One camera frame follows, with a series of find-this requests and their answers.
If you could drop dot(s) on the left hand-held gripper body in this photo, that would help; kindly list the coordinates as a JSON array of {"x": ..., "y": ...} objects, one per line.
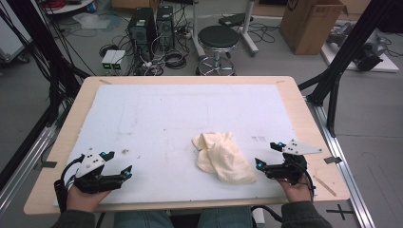
[{"x": 90, "y": 164}]

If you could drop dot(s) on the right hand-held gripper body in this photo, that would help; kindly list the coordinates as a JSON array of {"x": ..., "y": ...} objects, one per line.
[{"x": 291, "y": 171}]

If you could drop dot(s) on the cream cloth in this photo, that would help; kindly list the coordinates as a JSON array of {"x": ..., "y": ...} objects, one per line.
[{"x": 221, "y": 158}]

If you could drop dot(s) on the person's right hand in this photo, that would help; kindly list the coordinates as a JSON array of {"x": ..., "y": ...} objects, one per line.
[{"x": 296, "y": 193}]

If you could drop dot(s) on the person's left hand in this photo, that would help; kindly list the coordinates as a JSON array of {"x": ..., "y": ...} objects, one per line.
[{"x": 82, "y": 201}]

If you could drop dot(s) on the thin wooden stick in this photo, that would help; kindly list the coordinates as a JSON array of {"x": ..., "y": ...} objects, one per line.
[{"x": 324, "y": 186}]

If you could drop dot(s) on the black tape piece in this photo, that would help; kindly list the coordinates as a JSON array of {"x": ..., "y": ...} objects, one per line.
[
  {"x": 47, "y": 164},
  {"x": 332, "y": 160}
]

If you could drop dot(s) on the person's left leg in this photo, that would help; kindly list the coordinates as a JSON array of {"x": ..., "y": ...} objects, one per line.
[{"x": 142, "y": 220}]

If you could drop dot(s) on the person's leg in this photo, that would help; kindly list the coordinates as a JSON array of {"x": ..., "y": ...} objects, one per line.
[
  {"x": 225, "y": 218},
  {"x": 142, "y": 220}
]

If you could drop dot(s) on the black tape cross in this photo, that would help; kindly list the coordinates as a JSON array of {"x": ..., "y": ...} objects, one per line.
[{"x": 340, "y": 211}]

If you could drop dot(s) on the person's right leg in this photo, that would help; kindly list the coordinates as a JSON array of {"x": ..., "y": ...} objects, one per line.
[{"x": 225, "y": 218}]

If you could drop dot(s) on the white power supply unit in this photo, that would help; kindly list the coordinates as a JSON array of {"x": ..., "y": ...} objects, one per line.
[
  {"x": 119, "y": 60},
  {"x": 107, "y": 60}
]

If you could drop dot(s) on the white desk leg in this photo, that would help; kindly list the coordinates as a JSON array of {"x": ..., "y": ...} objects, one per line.
[
  {"x": 196, "y": 31},
  {"x": 248, "y": 31}
]

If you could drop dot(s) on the cardboard box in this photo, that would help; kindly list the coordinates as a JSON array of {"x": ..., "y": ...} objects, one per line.
[{"x": 309, "y": 28}]

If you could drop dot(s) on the black round stool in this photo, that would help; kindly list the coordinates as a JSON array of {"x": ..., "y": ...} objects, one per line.
[{"x": 218, "y": 36}]

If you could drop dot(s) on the black computer tower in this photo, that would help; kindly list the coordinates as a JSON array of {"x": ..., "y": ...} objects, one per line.
[
  {"x": 165, "y": 27},
  {"x": 141, "y": 31}
]

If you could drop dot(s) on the grey machine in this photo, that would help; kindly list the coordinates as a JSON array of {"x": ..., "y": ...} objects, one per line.
[{"x": 367, "y": 53}]

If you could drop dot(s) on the black flat device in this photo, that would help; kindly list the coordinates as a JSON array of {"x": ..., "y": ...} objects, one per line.
[{"x": 234, "y": 19}]

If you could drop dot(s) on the clear plastic bag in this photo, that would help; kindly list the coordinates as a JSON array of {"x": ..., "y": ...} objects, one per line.
[{"x": 92, "y": 21}]

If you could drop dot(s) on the white board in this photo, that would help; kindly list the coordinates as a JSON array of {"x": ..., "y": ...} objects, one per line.
[{"x": 386, "y": 65}]

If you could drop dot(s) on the white round table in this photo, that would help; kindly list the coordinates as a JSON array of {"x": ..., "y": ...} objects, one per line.
[{"x": 72, "y": 7}]

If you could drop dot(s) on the aluminium rail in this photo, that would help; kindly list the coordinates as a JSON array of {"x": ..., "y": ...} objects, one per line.
[
  {"x": 345, "y": 171},
  {"x": 25, "y": 164}
]

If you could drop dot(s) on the black frame stand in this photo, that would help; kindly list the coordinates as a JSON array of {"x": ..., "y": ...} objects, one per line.
[
  {"x": 348, "y": 47},
  {"x": 41, "y": 41}
]

